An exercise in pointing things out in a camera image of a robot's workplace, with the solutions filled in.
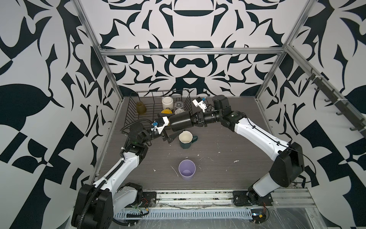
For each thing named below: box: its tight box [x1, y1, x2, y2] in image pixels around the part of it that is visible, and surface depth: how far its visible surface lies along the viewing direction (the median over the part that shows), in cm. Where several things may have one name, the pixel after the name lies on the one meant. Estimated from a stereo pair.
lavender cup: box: [178, 159, 197, 181], surface depth 76 cm
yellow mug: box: [161, 107, 173, 115], surface depth 98 cm
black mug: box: [169, 111, 194, 132], surface depth 68 cm
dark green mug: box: [178, 130, 199, 150], surface depth 88 cm
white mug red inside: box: [162, 96, 174, 111], surface depth 107 cm
